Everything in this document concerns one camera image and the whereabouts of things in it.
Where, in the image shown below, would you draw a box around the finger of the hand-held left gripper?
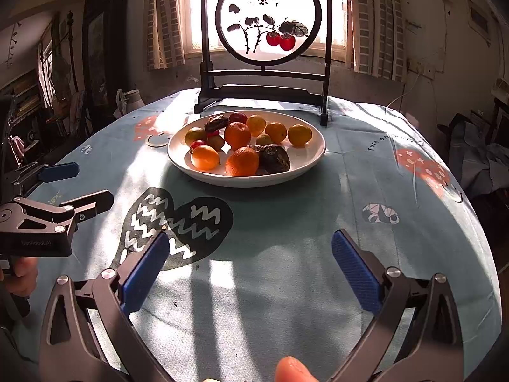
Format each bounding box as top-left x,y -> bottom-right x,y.
2,162 -> 80,200
12,190 -> 115,233

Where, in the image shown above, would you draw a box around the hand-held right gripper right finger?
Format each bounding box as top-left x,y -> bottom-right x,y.
330,229 -> 466,382

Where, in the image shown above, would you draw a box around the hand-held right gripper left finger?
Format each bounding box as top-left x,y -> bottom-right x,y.
39,229 -> 176,382

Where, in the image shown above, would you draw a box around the greenish yellow orange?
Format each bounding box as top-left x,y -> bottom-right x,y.
185,127 -> 207,146

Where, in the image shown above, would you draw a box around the white round plate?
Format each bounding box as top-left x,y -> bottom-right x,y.
167,110 -> 327,188

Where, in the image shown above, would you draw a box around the person's left hand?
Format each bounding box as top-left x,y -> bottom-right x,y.
0,257 -> 39,298

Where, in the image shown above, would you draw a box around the person's right hand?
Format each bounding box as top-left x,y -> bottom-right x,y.
275,356 -> 319,382

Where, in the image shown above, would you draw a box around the bookshelf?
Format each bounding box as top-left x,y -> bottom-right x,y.
0,67 -> 44,136

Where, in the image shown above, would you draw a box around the light blue printed tablecloth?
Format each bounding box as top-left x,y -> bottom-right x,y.
12,88 -> 502,382

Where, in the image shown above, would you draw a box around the white jug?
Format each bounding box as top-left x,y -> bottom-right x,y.
115,88 -> 146,118

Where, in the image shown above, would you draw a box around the glossy orange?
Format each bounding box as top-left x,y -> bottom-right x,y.
264,122 -> 288,143
191,145 -> 220,171

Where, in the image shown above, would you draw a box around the dark framed picture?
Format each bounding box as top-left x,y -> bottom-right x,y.
81,0 -> 130,128

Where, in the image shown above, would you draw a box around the dark wrinkled avocado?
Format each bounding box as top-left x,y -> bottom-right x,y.
258,145 -> 291,174

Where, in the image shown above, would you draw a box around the orange tangerine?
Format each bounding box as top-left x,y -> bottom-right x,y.
224,121 -> 252,151
225,146 -> 260,177

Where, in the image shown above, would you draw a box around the dark brown wrinkled fruit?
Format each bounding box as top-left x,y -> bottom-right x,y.
204,115 -> 230,133

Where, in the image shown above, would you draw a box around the pile of blue clothes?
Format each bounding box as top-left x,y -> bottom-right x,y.
437,113 -> 509,208

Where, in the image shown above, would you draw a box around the checkered curtain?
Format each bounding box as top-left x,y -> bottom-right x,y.
345,0 -> 407,83
145,0 -> 192,71

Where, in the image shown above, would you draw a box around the round painted screen on stand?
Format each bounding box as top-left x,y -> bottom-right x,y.
193,0 -> 332,127

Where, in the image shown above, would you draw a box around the white ring coaster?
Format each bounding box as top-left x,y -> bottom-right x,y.
145,133 -> 171,148

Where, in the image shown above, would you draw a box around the white cable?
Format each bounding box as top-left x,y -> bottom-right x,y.
387,72 -> 420,110

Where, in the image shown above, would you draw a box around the wall socket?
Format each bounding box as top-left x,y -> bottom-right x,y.
408,59 -> 436,78

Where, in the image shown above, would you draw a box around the small wall vent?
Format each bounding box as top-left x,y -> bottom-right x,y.
467,0 -> 492,44

